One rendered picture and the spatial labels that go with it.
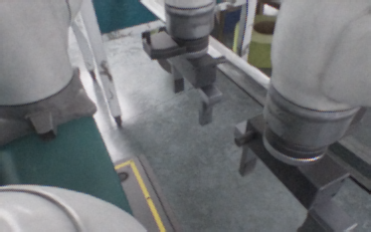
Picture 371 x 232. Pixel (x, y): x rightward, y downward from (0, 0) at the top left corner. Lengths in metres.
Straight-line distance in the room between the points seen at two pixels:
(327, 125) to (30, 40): 0.42
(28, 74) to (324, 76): 0.42
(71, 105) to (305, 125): 0.42
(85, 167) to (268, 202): 0.93
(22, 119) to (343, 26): 0.50
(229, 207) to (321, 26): 1.06
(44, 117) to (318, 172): 0.44
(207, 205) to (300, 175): 0.89
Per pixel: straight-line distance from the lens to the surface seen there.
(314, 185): 0.35
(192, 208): 1.22
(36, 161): 0.52
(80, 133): 0.53
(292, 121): 0.30
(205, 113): 0.57
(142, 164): 0.97
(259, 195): 1.28
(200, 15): 0.48
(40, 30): 0.50
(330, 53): 0.25
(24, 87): 0.52
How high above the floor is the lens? 1.08
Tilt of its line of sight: 44 degrees down
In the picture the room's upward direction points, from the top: 2 degrees counter-clockwise
